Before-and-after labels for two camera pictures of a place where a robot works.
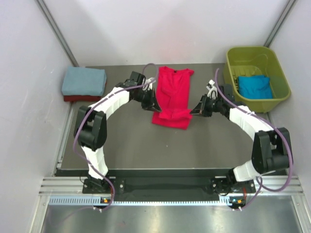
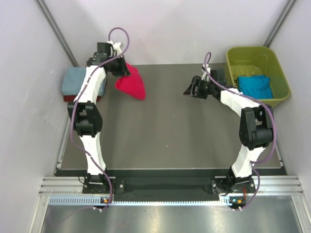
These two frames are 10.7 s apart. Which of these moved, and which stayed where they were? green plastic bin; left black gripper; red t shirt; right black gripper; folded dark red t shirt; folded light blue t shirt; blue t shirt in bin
Moved: left black gripper; right black gripper; red t shirt
Stayed: folded light blue t shirt; folded dark red t shirt; green plastic bin; blue t shirt in bin
